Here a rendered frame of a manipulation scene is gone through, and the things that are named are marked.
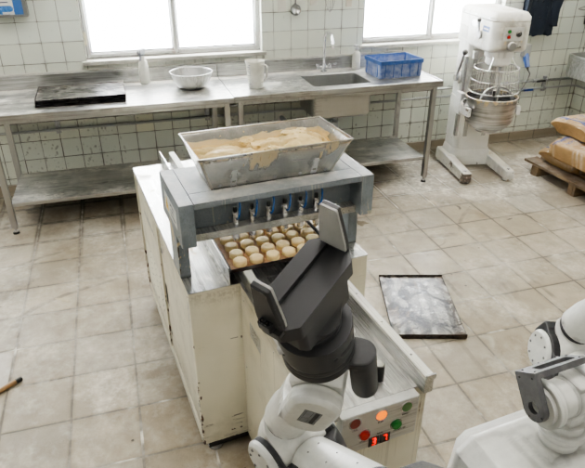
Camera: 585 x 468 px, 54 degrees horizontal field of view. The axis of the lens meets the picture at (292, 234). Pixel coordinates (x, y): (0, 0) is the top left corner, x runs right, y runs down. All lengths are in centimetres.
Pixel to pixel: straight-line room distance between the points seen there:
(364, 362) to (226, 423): 184
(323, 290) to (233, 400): 187
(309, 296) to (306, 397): 17
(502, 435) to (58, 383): 251
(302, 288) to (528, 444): 42
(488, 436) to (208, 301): 139
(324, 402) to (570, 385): 31
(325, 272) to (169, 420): 224
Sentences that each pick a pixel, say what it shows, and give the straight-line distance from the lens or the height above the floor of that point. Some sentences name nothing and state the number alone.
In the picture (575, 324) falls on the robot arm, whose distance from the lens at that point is 118.
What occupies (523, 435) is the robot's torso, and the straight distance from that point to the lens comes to 88.
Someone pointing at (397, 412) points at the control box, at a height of 80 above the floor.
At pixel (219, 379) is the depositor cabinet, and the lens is 231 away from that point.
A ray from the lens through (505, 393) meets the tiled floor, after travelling 301.
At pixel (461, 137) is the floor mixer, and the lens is 544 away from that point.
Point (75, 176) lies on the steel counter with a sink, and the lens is 482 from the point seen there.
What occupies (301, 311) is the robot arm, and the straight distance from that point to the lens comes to 55.
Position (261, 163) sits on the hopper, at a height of 126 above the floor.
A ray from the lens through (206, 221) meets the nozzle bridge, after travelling 201.
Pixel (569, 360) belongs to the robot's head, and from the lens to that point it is 81.
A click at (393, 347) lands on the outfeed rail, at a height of 87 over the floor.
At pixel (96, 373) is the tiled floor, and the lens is 309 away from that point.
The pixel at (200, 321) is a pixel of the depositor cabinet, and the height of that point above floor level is 71.
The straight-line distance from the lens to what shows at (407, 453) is 187.
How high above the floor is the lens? 197
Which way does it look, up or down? 29 degrees down
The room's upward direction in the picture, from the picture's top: straight up
